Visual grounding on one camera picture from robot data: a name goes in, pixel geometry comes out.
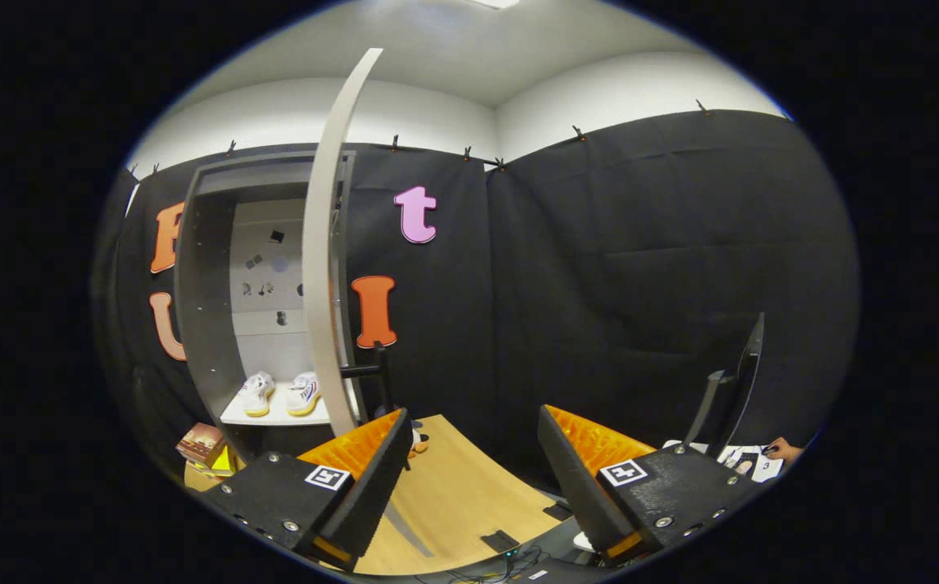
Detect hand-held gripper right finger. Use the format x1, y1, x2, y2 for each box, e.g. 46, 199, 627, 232
536, 404, 762, 569

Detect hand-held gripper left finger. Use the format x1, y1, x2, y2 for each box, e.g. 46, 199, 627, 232
202, 407, 414, 573

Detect white striped shoe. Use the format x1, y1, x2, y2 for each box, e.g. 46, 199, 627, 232
285, 371, 323, 417
236, 371, 277, 418

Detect beige shoe cabinet door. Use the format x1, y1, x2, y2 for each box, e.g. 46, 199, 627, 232
302, 47, 385, 439

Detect dark grey shoe cabinet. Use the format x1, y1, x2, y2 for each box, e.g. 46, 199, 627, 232
174, 150, 357, 467

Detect brown cover book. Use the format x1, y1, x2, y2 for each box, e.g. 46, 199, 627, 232
176, 423, 227, 467

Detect white paper sheets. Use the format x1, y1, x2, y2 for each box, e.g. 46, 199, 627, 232
664, 440, 787, 483

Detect black computer monitor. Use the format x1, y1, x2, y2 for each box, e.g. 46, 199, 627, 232
684, 312, 766, 455

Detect black backdrop cloth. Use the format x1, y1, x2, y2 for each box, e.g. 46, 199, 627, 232
92, 109, 860, 496

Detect tangle of cables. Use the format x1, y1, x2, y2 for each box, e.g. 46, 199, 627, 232
413, 547, 551, 584

